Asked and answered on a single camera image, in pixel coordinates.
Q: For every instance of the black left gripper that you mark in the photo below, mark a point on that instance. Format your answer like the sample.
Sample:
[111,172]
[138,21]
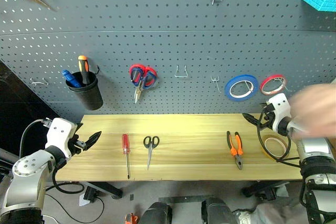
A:
[78,144]

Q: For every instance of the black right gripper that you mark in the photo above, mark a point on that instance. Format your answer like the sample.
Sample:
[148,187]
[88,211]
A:
[268,115]

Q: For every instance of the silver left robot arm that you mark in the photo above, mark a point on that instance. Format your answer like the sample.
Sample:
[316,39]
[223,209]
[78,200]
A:
[26,176]

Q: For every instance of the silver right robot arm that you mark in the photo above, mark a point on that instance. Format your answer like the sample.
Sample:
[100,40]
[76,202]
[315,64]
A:
[316,163]

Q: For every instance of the bare person hand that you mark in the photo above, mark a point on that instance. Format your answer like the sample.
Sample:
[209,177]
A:
[315,111]

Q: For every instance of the yellow tape roll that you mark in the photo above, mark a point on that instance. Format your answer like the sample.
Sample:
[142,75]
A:
[265,150]

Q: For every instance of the red tape roll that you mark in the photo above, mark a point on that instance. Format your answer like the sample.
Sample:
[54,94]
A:
[265,90]

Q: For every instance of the black cup holder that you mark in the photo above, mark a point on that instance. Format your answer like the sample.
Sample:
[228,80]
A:
[88,95]

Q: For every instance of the blue tape roll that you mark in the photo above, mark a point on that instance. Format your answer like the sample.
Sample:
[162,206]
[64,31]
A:
[231,93]

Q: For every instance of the black table leg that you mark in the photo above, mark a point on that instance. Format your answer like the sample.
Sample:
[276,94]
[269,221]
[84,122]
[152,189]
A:
[262,188]
[107,188]

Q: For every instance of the black power adapter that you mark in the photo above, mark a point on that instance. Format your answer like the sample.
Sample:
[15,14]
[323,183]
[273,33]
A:
[90,194]

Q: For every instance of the dark side panel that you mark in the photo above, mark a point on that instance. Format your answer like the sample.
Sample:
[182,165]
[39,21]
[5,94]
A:
[18,108]

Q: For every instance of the red blue hanging scissors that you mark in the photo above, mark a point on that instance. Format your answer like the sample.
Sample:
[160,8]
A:
[143,77]

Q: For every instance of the dark rounded shape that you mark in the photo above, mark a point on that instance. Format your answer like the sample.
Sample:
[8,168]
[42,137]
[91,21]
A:
[218,211]
[156,213]

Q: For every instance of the orange black floor object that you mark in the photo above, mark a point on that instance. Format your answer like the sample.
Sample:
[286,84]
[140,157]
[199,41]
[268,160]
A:
[131,218]

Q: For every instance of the grey metal floor plate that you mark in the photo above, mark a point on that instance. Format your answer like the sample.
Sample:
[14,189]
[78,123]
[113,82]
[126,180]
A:
[183,199]

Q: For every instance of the grey perforated pegboard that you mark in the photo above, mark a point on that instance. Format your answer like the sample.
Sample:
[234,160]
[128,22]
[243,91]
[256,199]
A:
[168,37]

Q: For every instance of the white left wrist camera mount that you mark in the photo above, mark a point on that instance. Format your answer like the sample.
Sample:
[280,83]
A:
[60,132]

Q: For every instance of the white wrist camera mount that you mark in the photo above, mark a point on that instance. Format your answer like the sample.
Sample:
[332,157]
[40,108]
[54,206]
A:
[60,132]
[280,108]

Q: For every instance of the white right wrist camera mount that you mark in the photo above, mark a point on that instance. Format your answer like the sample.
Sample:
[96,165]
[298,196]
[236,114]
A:
[280,108]

